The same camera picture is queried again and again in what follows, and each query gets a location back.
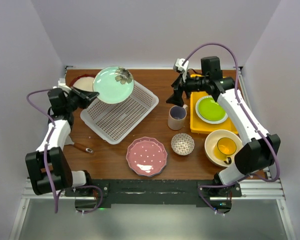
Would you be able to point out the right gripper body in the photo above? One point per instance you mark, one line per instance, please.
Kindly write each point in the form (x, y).
(187, 83)

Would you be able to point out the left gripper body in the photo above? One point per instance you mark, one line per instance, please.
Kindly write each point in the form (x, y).
(73, 102)

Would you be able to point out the red rimmed cream plate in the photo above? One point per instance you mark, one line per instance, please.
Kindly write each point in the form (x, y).
(83, 82)

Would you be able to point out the mint green flower plate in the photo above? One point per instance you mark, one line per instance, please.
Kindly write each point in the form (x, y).
(114, 84)

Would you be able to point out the pink dotted scalloped plate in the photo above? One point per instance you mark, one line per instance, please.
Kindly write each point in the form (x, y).
(146, 156)

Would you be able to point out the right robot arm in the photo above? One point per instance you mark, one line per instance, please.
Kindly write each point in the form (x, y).
(259, 149)

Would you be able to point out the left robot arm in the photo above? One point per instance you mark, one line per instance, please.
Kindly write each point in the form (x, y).
(48, 169)

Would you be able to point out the pink purple mug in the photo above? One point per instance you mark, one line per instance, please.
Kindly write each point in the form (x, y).
(176, 117)

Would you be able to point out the lime green plate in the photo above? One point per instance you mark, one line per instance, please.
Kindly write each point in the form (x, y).
(209, 111)

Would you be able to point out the yellow plastic tray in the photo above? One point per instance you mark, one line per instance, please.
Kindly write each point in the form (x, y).
(197, 125)

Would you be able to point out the white plastic basket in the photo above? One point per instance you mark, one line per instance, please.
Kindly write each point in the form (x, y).
(113, 122)

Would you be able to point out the purple patterned small bowl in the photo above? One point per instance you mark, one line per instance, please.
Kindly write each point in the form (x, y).
(182, 144)

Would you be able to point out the cream ceramic bowl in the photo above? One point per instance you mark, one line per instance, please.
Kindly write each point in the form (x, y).
(211, 141)

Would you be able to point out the yellow glass cup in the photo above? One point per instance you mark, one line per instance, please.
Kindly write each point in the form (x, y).
(224, 149)

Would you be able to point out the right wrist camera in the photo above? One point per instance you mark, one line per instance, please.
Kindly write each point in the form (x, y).
(181, 65)

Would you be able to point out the spatula with wooden handle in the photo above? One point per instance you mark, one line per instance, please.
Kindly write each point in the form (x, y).
(81, 147)

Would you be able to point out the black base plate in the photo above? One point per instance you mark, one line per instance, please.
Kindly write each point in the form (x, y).
(165, 192)

